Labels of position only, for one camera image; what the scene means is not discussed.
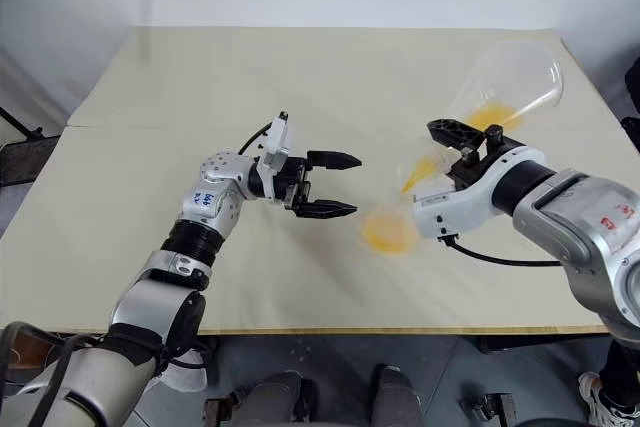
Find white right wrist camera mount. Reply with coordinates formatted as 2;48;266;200
409;145;547;241

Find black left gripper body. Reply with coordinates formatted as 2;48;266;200
272;156;315;219

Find large clear glass flask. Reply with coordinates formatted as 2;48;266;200
397;41;566;196

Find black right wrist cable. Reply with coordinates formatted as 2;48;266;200
439;234;565;267

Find white translucent plastic cover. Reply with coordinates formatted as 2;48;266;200
162;346;209;393

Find black tripod stand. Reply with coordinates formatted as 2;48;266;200
0;106;64;189

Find dark metal bracket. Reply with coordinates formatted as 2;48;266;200
203;396;236;427
462;393;519;427

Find dark rounded shape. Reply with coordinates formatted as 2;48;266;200
232;370;314;427
372;364;426;427

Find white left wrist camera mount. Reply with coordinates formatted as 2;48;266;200
254;110;293;198

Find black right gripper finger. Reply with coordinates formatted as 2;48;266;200
426;118;490;150

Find black object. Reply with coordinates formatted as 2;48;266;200
621;54;640;158

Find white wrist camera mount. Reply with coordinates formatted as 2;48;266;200
409;145;547;241
254;110;293;198

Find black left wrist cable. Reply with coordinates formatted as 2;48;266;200
237;122;274;156

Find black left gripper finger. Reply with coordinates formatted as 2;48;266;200
293;199;360;221
305;149;363;172

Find white and black sneaker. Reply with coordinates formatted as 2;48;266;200
578;371;640;427

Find black table frame bar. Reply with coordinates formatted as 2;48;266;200
477;332;611;354

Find person's black trouser leg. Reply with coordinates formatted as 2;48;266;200
597;334;640;398

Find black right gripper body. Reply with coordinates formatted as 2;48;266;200
447;124;522;189

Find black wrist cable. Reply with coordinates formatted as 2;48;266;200
237;122;274;156
439;234;565;267

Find clear cup with orange liquid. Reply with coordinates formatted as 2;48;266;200
359;194;419;256

